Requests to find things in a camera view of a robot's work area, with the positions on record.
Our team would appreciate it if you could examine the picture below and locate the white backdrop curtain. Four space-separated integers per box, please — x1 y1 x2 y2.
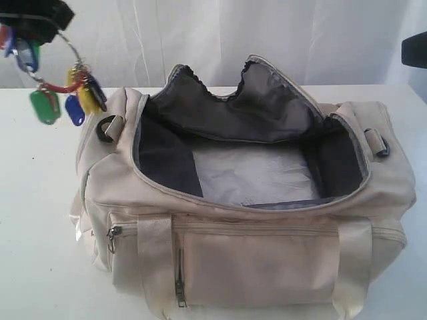
0 0 427 89

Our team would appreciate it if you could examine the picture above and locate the colourful key tag bunch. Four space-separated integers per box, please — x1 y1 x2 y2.
1 25 107 127

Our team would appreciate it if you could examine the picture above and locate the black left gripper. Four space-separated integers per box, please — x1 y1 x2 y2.
1 0 75 45

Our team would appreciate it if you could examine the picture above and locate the cream fabric duffel bag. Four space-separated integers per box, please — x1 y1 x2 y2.
70 55 416 319

